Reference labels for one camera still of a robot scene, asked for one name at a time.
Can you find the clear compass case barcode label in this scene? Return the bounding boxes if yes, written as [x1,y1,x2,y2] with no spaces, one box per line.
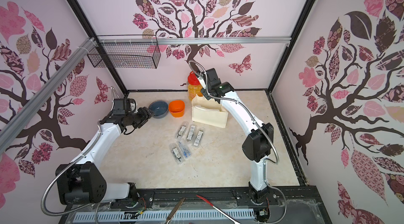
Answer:
[186,124,197,144]

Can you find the clear compass case white label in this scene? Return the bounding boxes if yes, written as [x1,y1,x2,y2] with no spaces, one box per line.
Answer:
[192,128,205,148]

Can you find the clear compass case blue compass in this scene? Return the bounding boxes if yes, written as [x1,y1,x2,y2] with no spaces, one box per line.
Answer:
[178,140,191,159]

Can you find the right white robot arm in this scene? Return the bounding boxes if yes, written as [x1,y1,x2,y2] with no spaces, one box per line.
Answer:
[197,68,279,204]

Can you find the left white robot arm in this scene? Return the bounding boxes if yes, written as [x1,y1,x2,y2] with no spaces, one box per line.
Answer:
[56,98,154,205]

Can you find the right flexible metal conduit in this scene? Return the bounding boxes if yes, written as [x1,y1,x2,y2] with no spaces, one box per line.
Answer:
[188,60,280,165]

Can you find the red-lidded jar of corn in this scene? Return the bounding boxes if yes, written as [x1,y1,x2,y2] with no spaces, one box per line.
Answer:
[187,72,203,101]

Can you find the blue-grey ceramic bowl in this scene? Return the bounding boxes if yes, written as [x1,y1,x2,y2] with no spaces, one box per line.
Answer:
[148,101,169,119]

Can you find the orange plastic cup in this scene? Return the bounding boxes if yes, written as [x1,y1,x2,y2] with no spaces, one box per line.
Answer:
[168,100,185,118]

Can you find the grey metal rod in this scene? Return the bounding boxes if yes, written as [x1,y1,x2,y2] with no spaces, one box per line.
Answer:
[164,197,186,224]

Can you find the red-tipped metal rod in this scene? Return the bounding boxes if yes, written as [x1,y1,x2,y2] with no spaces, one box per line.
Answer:
[196,195,241,224]

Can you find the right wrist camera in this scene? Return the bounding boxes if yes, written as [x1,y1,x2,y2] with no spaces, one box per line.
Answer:
[196,73,206,89]

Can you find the black wire basket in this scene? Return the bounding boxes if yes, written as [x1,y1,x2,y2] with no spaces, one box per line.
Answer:
[87,35,161,69]

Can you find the horizontal aluminium rail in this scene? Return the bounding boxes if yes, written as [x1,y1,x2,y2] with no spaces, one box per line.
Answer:
[99,36,291,45]

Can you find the diagonal aluminium rail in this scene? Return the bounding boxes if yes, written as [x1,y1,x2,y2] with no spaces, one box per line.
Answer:
[1,38,96,153]

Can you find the white slotted cable duct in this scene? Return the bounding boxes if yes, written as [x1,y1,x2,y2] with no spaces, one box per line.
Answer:
[72,209,255,224]

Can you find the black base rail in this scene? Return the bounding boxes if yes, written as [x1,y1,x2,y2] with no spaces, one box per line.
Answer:
[59,186,331,224]

